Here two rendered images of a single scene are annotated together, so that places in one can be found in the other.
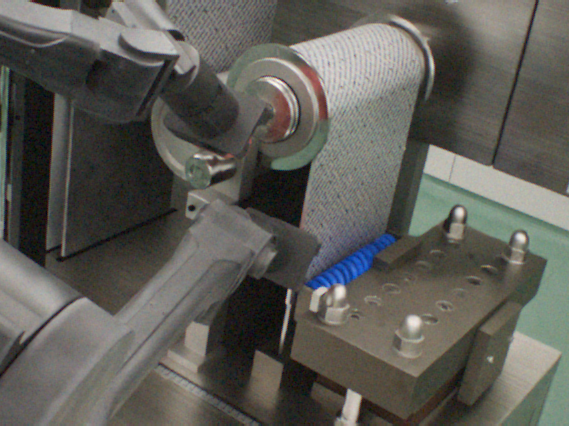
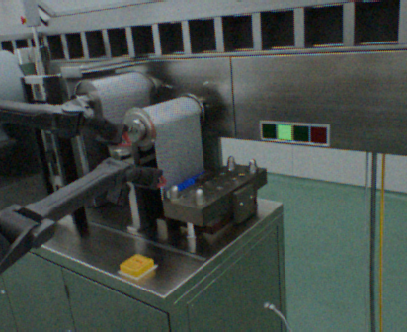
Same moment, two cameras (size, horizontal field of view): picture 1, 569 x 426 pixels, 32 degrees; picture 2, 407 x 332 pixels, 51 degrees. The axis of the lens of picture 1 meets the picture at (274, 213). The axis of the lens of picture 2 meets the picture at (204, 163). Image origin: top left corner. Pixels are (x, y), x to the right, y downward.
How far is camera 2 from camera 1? 0.45 m
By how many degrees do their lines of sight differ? 11
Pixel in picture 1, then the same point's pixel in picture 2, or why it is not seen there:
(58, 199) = not seen: hidden behind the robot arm
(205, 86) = (98, 120)
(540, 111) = (244, 113)
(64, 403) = not seen: outside the picture
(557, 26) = (240, 81)
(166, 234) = not seen: hidden behind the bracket
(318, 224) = (166, 168)
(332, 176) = (166, 149)
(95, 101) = (57, 130)
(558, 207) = (338, 175)
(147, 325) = (70, 190)
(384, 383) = (193, 215)
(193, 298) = (92, 183)
